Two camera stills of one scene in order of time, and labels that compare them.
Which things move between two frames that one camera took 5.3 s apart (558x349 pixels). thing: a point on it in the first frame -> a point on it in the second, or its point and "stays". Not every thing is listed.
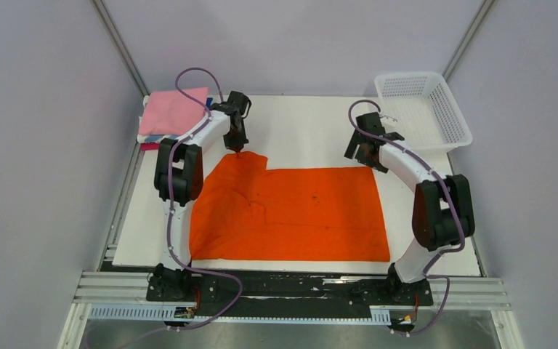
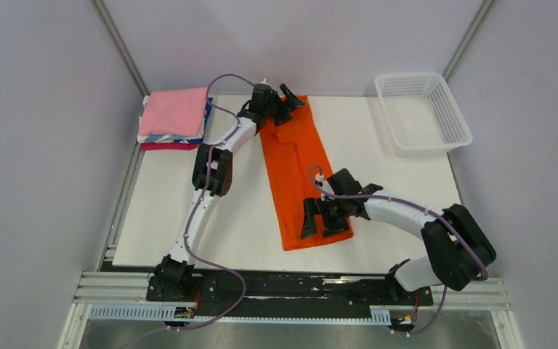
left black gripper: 237,145 -> 285,110
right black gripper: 352,150 -> 314,206
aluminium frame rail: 98,288 stays
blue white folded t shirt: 155,138 stays
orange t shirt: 243,210 -> 292,148
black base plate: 216,291 stays
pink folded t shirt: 168,112 stays
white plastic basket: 429,118 stays
